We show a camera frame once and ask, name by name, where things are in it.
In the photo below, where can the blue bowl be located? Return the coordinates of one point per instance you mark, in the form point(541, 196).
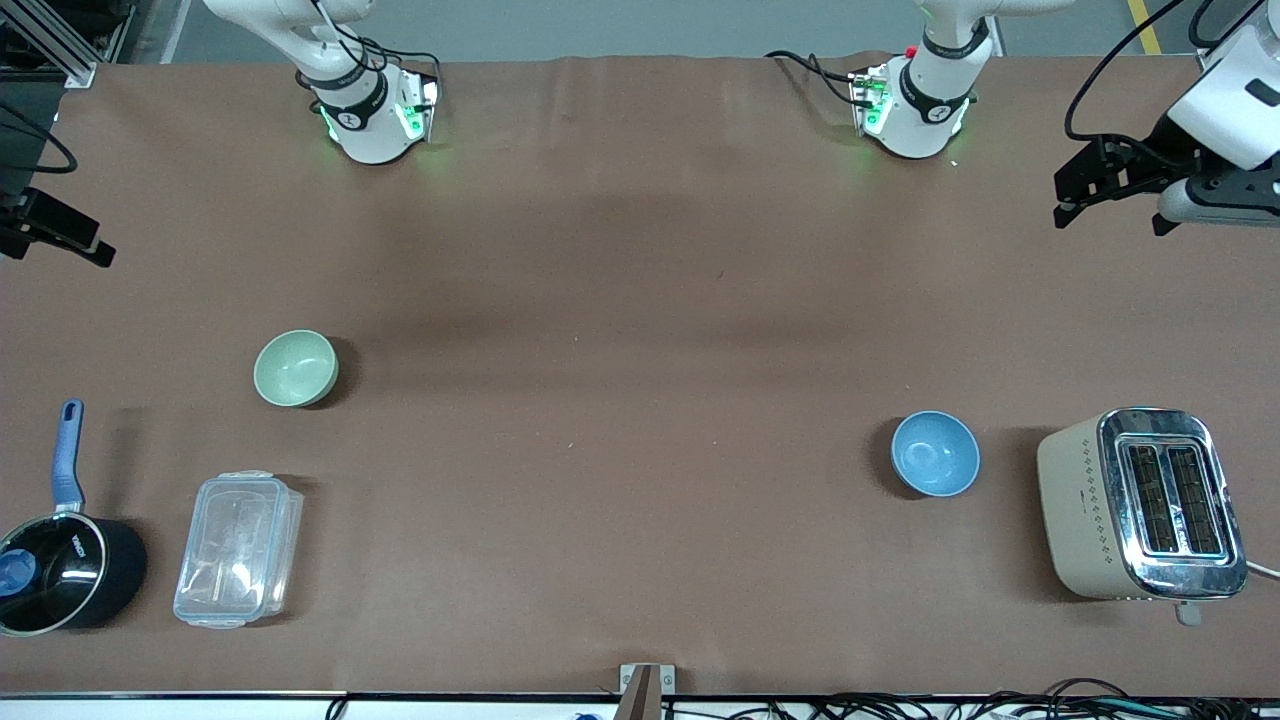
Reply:
point(935, 455)

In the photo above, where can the green bowl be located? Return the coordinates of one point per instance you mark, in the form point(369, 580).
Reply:
point(295, 368)

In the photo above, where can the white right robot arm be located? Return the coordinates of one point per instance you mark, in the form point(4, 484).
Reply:
point(360, 112)

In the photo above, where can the brown table mat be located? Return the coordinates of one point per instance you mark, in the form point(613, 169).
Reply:
point(640, 400)

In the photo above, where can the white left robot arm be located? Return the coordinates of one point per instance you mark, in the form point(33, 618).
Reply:
point(925, 102)

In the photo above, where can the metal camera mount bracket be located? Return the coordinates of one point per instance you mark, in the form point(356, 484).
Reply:
point(647, 690)

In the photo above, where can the clear plastic food container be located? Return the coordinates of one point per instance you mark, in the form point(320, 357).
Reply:
point(238, 550)

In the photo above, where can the glass lid with blue knob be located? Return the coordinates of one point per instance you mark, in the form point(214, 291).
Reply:
point(60, 572)

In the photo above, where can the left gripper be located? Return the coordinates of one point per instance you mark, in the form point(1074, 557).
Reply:
point(1163, 146)

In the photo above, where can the cream and chrome toaster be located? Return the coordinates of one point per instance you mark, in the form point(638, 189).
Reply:
point(1080, 510)

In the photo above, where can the aluminium frame profile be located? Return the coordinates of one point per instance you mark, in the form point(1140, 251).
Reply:
point(70, 62)

